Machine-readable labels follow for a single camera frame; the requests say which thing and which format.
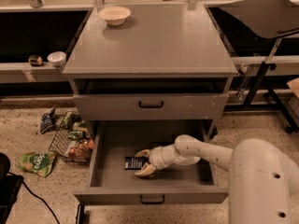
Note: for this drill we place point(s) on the dark blue chip bag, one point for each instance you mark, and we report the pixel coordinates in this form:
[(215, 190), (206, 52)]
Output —
[(47, 120)]

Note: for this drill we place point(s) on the red packet in basket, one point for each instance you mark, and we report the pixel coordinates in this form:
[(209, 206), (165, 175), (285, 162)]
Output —
[(81, 149)]

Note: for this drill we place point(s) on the small white cup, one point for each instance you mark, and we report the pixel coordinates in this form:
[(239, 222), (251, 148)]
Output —
[(57, 58)]

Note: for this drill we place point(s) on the black wire basket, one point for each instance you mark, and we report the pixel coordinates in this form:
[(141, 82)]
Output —
[(60, 145)]

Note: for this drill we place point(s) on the grey drawer cabinet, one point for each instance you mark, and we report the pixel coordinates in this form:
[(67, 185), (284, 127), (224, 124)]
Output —
[(160, 49)]

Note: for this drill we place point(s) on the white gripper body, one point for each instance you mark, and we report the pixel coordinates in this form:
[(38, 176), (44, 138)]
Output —
[(158, 159)]

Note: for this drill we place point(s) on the green snack bag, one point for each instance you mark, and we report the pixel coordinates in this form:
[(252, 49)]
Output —
[(37, 163)]

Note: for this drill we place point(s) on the beige paper bowl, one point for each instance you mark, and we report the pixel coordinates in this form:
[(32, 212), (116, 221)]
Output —
[(114, 16)]

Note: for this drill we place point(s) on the black tray stand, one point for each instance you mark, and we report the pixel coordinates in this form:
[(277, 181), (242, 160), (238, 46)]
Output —
[(262, 38)]

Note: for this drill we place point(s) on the open grey middle drawer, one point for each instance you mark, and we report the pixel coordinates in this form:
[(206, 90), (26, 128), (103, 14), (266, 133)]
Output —
[(110, 183)]

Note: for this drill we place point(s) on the closed grey upper drawer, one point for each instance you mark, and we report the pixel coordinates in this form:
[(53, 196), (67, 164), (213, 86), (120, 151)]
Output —
[(150, 106)]

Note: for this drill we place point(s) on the green packets in basket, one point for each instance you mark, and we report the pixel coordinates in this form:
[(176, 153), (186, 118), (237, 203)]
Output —
[(75, 127)]

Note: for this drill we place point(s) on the dark blue rxbar wrapper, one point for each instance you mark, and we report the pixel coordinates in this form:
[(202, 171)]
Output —
[(134, 163)]

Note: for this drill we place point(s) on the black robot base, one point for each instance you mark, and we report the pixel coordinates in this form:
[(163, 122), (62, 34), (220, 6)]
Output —
[(9, 188)]

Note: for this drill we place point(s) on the yellow black tape measure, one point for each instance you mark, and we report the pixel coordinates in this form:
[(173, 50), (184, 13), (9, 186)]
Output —
[(35, 60)]

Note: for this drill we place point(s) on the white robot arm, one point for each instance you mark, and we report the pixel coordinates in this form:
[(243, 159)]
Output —
[(261, 177)]

